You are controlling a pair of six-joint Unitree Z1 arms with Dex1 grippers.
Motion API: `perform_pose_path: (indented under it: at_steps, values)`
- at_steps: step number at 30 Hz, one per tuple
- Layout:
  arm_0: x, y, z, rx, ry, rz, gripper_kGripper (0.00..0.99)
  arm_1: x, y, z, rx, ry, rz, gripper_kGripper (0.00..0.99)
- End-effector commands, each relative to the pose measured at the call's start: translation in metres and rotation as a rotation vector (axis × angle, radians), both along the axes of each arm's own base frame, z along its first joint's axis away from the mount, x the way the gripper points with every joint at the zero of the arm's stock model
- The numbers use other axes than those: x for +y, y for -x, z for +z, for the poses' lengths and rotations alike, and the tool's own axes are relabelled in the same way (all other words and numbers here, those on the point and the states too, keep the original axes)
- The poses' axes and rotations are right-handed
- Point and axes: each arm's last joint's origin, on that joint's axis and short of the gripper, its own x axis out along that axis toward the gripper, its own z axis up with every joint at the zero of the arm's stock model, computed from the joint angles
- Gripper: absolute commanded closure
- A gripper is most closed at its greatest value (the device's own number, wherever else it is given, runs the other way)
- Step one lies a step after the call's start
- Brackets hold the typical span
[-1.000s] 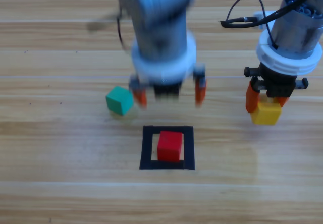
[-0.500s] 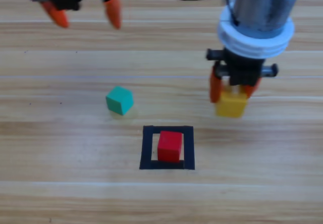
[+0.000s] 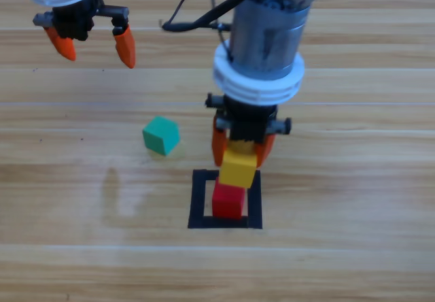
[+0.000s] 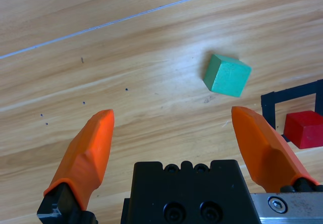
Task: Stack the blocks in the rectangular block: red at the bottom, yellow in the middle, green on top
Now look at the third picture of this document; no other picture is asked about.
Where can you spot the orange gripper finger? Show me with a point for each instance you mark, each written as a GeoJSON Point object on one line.
{"type": "Point", "coordinates": [126, 48]}
{"type": "Point", "coordinates": [219, 145]}
{"type": "Point", "coordinates": [265, 150]}
{"type": "Point", "coordinates": [64, 48]}

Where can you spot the red cube block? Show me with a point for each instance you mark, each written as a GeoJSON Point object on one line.
{"type": "Point", "coordinates": [227, 203]}

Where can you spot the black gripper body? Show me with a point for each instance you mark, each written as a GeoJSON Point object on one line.
{"type": "Point", "coordinates": [74, 19]}
{"type": "Point", "coordinates": [248, 121]}

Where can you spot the green cube block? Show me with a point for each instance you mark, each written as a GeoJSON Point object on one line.
{"type": "Point", "coordinates": [159, 135]}

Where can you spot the yellow cube block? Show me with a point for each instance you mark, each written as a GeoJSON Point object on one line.
{"type": "Point", "coordinates": [238, 171]}

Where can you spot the black tape square outline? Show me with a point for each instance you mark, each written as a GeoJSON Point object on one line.
{"type": "Point", "coordinates": [198, 200]}

